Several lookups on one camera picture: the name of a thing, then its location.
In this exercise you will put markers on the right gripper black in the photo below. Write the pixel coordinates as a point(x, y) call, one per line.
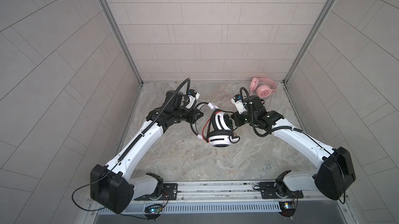
point(236, 118)

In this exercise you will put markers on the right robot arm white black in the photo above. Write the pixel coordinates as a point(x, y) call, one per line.
point(334, 172)

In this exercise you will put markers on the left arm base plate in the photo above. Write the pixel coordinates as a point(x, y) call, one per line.
point(169, 191)

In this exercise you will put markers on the right circuit board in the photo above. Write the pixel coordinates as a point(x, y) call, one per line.
point(288, 209)

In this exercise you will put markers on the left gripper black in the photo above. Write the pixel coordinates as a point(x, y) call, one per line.
point(191, 117)

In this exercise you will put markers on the white black headphones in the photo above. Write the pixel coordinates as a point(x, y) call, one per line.
point(218, 130)

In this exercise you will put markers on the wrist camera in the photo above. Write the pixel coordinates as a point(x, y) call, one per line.
point(238, 103)
point(181, 101)

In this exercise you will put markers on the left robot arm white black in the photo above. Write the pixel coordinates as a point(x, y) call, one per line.
point(110, 185)

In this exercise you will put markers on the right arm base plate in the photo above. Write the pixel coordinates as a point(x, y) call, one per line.
point(274, 190)

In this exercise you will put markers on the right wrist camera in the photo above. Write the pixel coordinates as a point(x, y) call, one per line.
point(238, 103)

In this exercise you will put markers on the aluminium mounting rail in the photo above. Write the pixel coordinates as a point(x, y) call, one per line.
point(230, 191)

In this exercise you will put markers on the ventilation grille strip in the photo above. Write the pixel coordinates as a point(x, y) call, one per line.
point(221, 207)

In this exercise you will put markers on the left circuit board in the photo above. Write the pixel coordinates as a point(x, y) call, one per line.
point(154, 209)

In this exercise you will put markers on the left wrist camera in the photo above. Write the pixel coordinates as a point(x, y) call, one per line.
point(181, 101)

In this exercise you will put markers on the circuit board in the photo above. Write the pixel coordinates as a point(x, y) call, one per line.
point(154, 209)
point(288, 209)

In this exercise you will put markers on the pink headphones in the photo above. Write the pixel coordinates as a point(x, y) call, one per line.
point(262, 87)

